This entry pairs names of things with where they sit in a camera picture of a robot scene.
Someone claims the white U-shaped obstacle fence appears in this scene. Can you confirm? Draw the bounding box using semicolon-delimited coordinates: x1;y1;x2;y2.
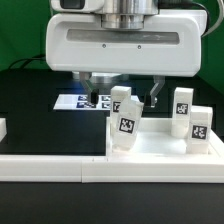
0;133;224;183

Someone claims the white square table top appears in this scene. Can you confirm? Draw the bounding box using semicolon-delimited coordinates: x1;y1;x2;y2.
105;116;224;157

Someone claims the black cable to robot base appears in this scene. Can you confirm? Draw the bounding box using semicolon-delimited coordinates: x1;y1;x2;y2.
7;54;48;70

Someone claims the white sheet with AprilTags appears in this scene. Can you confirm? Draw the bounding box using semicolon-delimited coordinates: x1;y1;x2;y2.
54;94;119;111

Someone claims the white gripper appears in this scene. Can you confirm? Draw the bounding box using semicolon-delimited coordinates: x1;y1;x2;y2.
46;10;207;108

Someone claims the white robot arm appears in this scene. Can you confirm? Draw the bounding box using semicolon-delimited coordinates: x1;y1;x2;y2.
46;0;208;107

